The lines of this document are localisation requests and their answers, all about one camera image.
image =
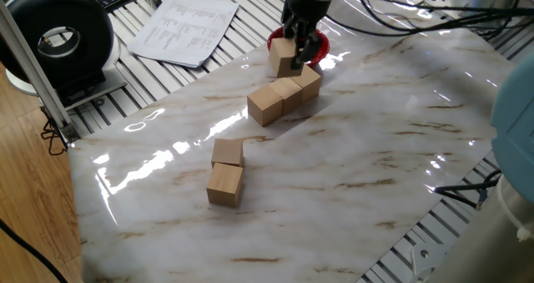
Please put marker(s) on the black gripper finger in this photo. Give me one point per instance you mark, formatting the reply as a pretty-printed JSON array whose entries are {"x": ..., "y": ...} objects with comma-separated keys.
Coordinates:
[
  {"x": 288, "y": 24},
  {"x": 306, "y": 45}
]

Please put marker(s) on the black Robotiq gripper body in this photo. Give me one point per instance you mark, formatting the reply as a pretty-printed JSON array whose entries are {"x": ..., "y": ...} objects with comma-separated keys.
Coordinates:
[{"x": 308, "y": 7}]

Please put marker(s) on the light wooden cube block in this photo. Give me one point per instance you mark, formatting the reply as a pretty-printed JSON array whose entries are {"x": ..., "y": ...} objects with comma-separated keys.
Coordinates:
[
  {"x": 227, "y": 153},
  {"x": 225, "y": 185},
  {"x": 265, "y": 107},
  {"x": 281, "y": 57},
  {"x": 310, "y": 82},
  {"x": 290, "y": 95}
]

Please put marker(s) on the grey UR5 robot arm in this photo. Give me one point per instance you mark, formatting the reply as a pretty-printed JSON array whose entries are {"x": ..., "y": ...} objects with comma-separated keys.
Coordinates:
[{"x": 513, "y": 149}]

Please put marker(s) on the white printed paper stack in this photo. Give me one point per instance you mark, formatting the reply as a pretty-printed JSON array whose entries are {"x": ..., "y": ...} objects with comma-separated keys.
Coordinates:
[{"x": 183, "y": 28}]

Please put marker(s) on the red glossy bowl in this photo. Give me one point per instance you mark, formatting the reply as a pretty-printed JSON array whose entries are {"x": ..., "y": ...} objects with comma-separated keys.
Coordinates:
[{"x": 321, "y": 45}]

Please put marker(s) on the white marble pattern board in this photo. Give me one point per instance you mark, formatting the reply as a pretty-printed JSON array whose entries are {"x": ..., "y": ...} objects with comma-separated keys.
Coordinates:
[{"x": 334, "y": 191}]

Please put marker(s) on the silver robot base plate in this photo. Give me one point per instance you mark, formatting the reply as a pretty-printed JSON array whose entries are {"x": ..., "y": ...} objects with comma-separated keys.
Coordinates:
[{"x": 423, "y": 260}]

